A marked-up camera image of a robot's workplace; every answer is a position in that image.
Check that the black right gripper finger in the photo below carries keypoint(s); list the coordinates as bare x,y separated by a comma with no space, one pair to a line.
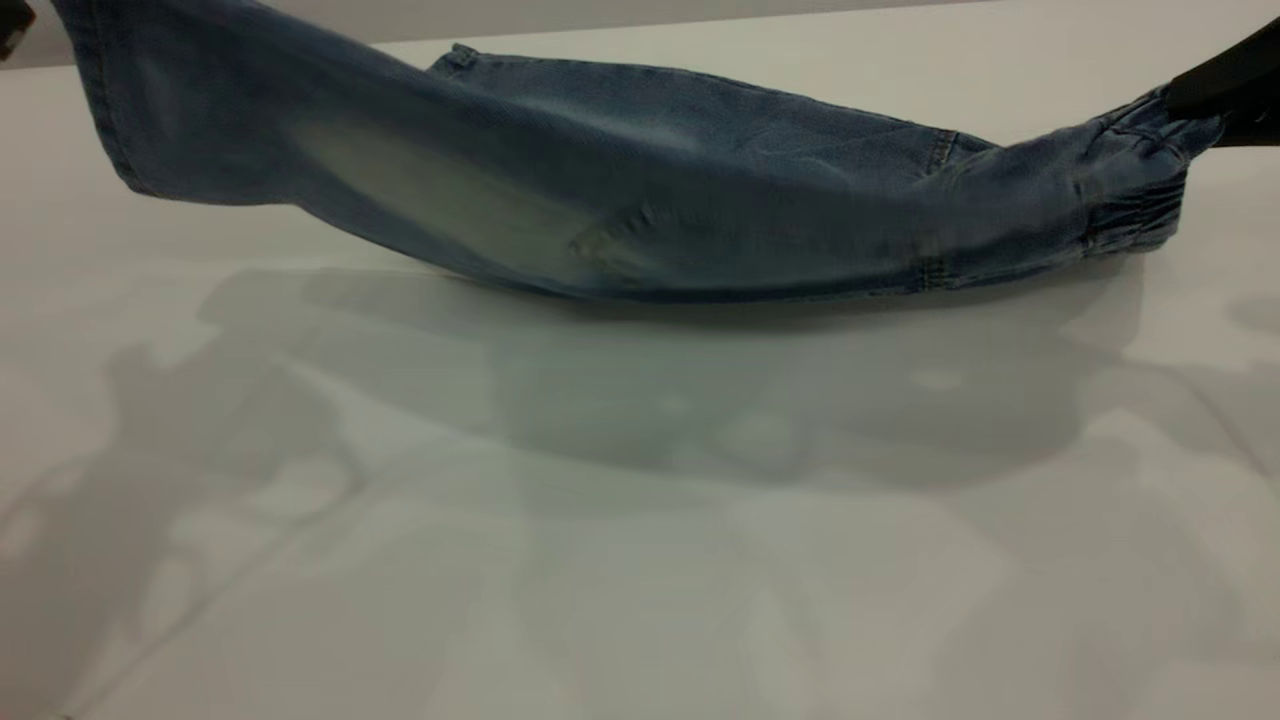
1255,135
1235,85

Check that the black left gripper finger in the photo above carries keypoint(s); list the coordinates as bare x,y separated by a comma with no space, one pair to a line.
12,25

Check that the blue denim pants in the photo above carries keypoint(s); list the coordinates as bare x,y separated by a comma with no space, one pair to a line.
700,200

